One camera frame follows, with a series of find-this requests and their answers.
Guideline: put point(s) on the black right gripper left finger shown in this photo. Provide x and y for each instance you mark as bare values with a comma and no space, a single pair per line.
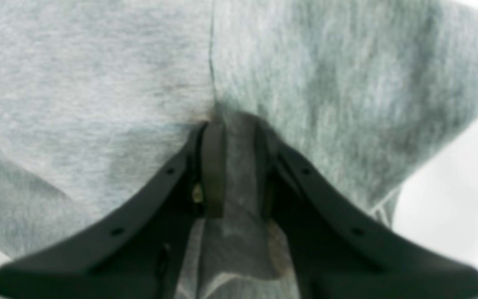
137,251

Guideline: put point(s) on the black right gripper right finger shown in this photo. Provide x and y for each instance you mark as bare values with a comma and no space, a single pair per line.
337,251

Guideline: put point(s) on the grey T-shirt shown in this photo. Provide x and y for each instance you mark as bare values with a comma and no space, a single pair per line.
95,96

